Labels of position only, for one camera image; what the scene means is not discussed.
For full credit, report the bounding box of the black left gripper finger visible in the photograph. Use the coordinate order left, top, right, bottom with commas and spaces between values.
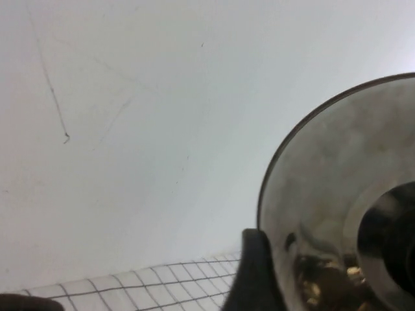
223, 228, 288, 311

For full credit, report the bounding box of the stainless steel pot lid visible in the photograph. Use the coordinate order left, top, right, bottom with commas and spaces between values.
255, 71, 415, 311

